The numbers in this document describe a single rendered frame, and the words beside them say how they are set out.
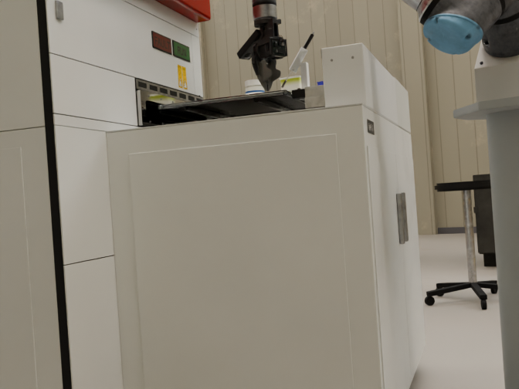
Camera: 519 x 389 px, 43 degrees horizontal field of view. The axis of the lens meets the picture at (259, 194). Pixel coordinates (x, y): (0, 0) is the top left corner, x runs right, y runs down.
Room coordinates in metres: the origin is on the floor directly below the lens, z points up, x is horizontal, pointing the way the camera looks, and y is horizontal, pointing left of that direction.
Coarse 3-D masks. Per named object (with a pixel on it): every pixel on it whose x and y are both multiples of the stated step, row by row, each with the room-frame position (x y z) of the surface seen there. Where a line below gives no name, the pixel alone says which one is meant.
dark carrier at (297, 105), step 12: (276, 96) 1.74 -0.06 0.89; (288, 96) 1.75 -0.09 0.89; (180, 108) 1.83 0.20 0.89; (204, 108) 1.87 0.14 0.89; (216, 108) 1.88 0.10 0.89; (228, 108) 1.90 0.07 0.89; (240, 108) 1.92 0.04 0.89; (252, 108) 1.94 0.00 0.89; (264, 108) 1.95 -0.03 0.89; (300, 108) 2.01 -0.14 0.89
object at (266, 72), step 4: (264, 60) 2.03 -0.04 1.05; (260, 64) 2.04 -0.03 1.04; (264, 64) 2.03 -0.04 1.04; (260, 68) 2.04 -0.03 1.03; (264, 68) 2.03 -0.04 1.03; (268, 68) 2.02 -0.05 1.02; (260, 72) 2.04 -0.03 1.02; (264, 72) 2.03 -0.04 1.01; (268, 72) 2.02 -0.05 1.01; (272, 72) 2.01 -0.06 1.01; (260, 76) 2.04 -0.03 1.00; (264, 76) 2.03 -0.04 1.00; (268, 76) 2.02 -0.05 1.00; (260, 80) 2.04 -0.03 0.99; (264, 80) 2.04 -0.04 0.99; (264, 84) 2.05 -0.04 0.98; (264, 88) 2.05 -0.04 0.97
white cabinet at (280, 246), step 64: (192, 128) 1.54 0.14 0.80; (256, 128) 1.49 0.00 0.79; (320, 128) 1.44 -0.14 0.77; (384, 128) 1.70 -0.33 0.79; (128, 192) 1.59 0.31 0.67; (192, 192) 1.54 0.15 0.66; (256, 192) 1.49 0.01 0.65; (320, 192) 1.44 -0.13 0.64; (384, 192) 1.60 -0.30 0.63; (128, 256) 1.60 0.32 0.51; (192, 256) 1.54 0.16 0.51; (256, 256) 1.49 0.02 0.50; (320, 256) 1.44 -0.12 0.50; (384, 256) 1.54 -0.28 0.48; (128, 320) 1.60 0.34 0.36; (192, 320) 1.54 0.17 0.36; (256, 320) 1.49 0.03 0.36; (320, 320) 1.45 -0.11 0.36; (384, 320) 1.48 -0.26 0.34; (128, 384) 1.61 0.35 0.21; (192, 384) 1.55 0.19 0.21; (256, 384) 1.50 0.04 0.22; (320, 384) 1.45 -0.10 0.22; (384, 384) 1.43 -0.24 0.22
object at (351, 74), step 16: (336, 48) 1.48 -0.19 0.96; (352, 48) 1.47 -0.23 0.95; (336, 64) 1.48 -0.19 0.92; (352, 64) 1.47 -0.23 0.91; (368, 64) 1.53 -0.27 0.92; (336, 80) 1.49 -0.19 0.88; (352, 80) 1.47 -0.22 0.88; (368, 80) 1.51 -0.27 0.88; (384, 80) 1.76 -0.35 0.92; (336, 96) 1.49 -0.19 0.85; (352, 96) 1.47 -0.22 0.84; (368, 96) 1.50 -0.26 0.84; (384, 96) 1.74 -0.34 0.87; (384, 112) 1.72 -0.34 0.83
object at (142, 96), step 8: (136, 96) 1.77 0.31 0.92; (144, 96) 1.78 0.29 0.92; (152, 96) 1.83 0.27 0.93; (160, 96) 1.87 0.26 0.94; (144, 104) 1.78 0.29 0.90; (160, 104) 1.89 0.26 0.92; (144, 112) 1.78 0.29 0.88; (144, 120) 1.78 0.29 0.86; (152, 120) 1.82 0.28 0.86; (160, 120) 1.86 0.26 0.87; (168, 120) 1.91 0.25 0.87
